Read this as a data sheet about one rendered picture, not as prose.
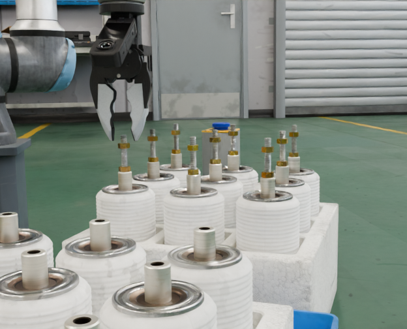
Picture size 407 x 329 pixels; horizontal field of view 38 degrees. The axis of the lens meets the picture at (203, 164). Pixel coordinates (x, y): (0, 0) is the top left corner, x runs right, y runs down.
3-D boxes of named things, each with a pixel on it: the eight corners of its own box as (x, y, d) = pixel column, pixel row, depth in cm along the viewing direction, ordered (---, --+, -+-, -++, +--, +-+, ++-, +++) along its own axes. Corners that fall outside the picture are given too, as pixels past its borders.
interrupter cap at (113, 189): (149, 195, 93) (149, 190, 93) (100, 196, 92) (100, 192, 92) (148, 187, 100) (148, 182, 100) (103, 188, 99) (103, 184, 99)
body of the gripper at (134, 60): (154, 81, 99) (152, 8, 97) (141, 82, 91) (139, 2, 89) (111, 82, 100) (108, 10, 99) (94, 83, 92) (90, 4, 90)
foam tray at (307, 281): (66, 349, 95) (60, 241, 92) (158, 273, 131) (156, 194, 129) (310, 385, 83) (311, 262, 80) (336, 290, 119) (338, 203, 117)
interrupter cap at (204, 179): (185, 182, 104) (185, 178, 103) (214, 177, 109) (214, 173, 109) (216, 187, 98) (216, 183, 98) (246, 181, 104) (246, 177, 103)
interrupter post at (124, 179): (132, 192, 95) (132, 172, 95) (117, 193, 95) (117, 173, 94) (132, 190, 97) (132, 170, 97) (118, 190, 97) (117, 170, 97)
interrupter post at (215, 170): (205, 182, 104) (205, 163, 103) (215, 180, 105) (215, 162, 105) (216, 183, 102) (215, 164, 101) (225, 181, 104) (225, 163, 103)
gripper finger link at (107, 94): (121, 138, 100) (127, 83, 98) (111, 141, 94) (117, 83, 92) (104, 135, 100) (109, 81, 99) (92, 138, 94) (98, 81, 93)
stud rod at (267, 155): (265, 187, 89) (265, 137, 88) (271, 187, 89) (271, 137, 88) (263, 188, 88) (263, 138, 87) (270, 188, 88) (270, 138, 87)
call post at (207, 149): (203, 267, 135) (200, 132, 130) (212, 258, 141) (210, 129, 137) (233, 270, 132) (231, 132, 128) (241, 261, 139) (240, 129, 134)
